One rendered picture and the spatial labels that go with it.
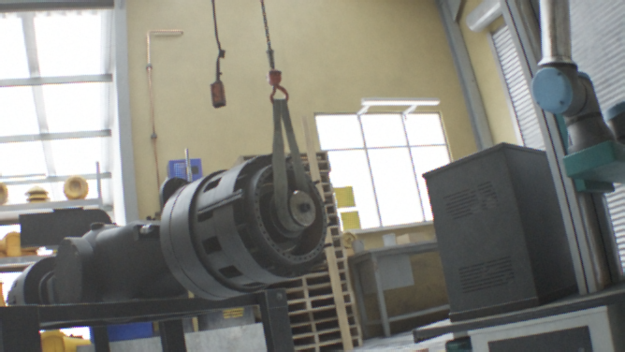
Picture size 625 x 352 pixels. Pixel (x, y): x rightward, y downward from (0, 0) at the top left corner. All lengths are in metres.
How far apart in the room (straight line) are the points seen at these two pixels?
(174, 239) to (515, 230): 1.36
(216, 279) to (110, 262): 0.91
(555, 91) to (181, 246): 1.56
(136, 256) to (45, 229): 1.87
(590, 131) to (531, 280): 0.48
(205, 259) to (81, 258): 1.05
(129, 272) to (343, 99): 5.70
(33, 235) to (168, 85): 3.52
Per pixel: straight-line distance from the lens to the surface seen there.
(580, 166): 1.59
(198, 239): 2.23
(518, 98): 8.56
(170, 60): 7.61
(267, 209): 2.15
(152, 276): 2.78
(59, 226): 4.61
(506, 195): 1.74
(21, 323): 2.48
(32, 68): 10.38
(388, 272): 6.87
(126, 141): 6.88
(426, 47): 9.33
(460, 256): 1.83
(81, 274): 3.10
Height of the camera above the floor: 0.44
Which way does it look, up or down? 14 degrees up
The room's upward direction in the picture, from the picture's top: 10 degrees counter-clockwise
